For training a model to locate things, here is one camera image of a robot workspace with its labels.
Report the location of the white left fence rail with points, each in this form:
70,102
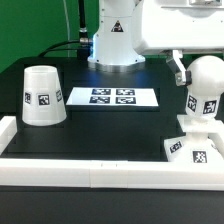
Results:
8,129

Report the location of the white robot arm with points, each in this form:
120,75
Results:
129,30

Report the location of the white fence rail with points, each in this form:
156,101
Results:
111,174
8,129

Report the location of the white marker sheet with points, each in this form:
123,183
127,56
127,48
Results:
93,96

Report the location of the white lamp base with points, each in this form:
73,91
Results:
195,146

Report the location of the white front fence rail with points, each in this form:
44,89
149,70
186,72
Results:
111,174

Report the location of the white lamp bulb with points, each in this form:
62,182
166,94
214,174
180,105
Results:
207,73

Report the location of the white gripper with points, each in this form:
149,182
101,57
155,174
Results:
187,25

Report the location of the white lamp shade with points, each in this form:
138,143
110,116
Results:
43,102

